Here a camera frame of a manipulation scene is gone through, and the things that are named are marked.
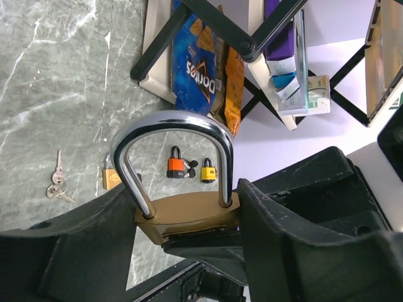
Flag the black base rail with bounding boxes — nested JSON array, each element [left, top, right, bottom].
[[124, 260, 246, 302]]

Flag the brown snack bag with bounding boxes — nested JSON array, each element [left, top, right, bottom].
[[210, 36, 229, 126]]

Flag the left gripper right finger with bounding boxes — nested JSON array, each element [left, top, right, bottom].
[[237, 179, 402, 301]]

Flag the beige three tier shelf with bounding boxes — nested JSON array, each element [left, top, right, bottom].
[[130, 0, 402, 127]]

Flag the yellow honey dijon bag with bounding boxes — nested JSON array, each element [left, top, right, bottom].
[[224, 47, 244, 136]]

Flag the yellow padlock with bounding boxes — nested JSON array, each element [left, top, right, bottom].
[[200, 158, 217, 183]]

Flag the large brass padlock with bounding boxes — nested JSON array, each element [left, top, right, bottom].
[[110, 110, 239, 249]]

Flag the blue Doritos bag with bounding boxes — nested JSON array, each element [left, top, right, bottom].
[[171, 13, 221, 115]]

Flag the orange black padlock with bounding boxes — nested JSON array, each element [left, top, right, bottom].
[[167, 145, 185, 179]]

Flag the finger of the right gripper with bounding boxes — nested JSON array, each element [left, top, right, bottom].
[[162, 229, 248, 286]]

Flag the black keys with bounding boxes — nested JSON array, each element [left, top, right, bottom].
[[183, 159, 198, 178]]

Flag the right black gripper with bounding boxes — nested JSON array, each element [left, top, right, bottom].
[[251, 147, 392, 242]]

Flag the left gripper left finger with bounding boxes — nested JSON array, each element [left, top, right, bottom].
[[1, 185, 136, 301]]

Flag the large padlock silver keys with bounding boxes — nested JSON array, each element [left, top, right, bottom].
[[46, 150, 75, 204]]

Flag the small brass padlock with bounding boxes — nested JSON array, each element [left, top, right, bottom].
[[103, 153, 122, 190]]

